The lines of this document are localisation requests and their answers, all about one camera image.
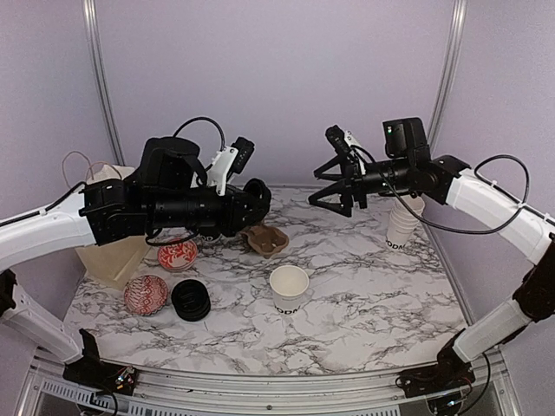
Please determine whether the red floral bowl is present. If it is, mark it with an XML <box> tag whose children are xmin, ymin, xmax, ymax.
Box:
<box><xmin>157</xmin><ymin>240</ymin><xmax>199</xmax><ymax>272</ymax></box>

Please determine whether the red patterned bowl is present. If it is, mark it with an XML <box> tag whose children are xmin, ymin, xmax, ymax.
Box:
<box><xmin>123</xmin><ymin>275</ymin><xmax>168</xmax><ymax>316</ymax></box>

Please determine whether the stack of white cups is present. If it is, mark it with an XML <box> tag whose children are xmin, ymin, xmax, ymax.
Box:
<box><xmin>386</xmin><ymin>195</ymin><xmax>425</xmax><ymax>250</ymax></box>

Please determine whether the aluminium post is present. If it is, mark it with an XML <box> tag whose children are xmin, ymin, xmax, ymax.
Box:
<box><xmin>82</xmin><ymin>0</ymin><xmax>125</xmax><ymax>165</ymax></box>
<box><xmin>428</xmin><ymin>0</ymin><xmax>468</xmax><ymax>150</ymax></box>

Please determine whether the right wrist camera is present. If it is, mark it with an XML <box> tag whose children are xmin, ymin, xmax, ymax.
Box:
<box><xmin>325</xmin><ymin>125</ymin><xmax>360</xmax><ymax>166</ymax></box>

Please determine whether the right aluminium post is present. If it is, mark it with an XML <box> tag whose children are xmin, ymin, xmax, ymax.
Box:
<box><xmin>428</xmin><ymin>0</ymin><xmax>468</xmax><ymax>150</ymax></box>

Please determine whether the aluminium front rail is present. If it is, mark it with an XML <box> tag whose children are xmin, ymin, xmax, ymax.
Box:
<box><xmin>15</xmin><ymin>348</ymin><xmax>521</xmax><ymax>415</ymax></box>

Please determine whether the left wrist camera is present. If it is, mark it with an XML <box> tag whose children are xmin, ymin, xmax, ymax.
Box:
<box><xmin>207</xmin><ymin>137</ymin><xmax>255</xmax><ymax>197</ymax></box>

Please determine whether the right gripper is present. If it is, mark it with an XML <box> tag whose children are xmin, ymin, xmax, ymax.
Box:
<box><xmin>309</xmin><ymin>153</ymin><xmax>413</xmax><ymax>217</ymax></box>

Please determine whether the black cup with straws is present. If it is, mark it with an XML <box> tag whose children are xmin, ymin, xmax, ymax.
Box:
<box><xmin>199</xmin><ymin>234</ymin><xmax>222</xmax><ymax>247</ymax></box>

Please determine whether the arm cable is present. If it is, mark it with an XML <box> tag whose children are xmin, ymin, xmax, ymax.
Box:
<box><xmin>376</xmin><ymin>154</ymin><xmax>531</xmax><ymax>237</ymax></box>
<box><xmin>173</xmin><ymin>116</ymin><xmax>226</xmax><ymax>153</ymax></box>

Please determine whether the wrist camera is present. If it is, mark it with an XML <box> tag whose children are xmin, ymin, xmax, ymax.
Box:
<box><xmin>207</xmin><ymin>137</ymin><xmax>255</xmax><ymax>197</ymax></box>
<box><xmin>325</xmin><ymin>125</ymin><xmax>360</xmax><ymax>166</ymax></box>

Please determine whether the brown cardboard cup carrier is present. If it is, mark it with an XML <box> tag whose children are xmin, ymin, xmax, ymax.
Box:
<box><xmin>241</xmin><ymin>224</ymin><xmax>290</xmax><ymax>259</ymax></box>

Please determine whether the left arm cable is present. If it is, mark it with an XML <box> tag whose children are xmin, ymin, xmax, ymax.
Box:
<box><xmin>173</xmin><ymin>116</ymin><xmax>226</xmax><ymax>153</ymax></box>

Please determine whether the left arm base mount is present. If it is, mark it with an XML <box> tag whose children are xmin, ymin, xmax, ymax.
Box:
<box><xmin>62</xmin><ymin>329</ymin><xmax>139</xmax><ymax>396</ymax></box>

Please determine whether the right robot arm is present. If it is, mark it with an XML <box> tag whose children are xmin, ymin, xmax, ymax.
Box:
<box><xmin>309</xmin><ymin>117</ymin><xmax>554</xmax><ymax>388</ymax></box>

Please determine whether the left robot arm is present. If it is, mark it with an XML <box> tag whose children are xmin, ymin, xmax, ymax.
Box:
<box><xmin>1</xmin><ymin>137</ymin><xmax>271</xmax><ymax>386</ymax></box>

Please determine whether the left aluminium post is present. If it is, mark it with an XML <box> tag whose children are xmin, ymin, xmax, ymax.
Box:
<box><xmin>82</xmin><ymin>0</ymin><xmax>125</xmax><ymax>165</ymax></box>

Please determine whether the cream paper bag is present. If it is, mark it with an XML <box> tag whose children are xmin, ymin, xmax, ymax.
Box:
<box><xmin>61</xmin><ymin>150</ymin><xmax>148</xmax><ymax>291</ymax></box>

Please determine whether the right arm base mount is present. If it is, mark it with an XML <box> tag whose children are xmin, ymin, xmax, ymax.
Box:
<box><xmin>395</xmin><ymin>347</ymin><xmax>475</xmax><ymax>398</ymax></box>

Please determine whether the white paper coffee cup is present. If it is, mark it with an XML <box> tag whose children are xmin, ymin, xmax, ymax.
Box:
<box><xmin>269</xmin><ymin>265</ymin><xmax>310</xmax><ymax>315</ymax></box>

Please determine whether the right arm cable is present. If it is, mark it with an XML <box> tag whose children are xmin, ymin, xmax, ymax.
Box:
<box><xmin>376</xmin><ymin>154</ymin><xmax>531</xmax><ymax>237</ymax></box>

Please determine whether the stack of black lids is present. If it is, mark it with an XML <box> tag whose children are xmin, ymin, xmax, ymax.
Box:
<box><xmin>171</xmin><ymin>279</ymin><xmax>212</xmax><ymax>322</ymax></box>

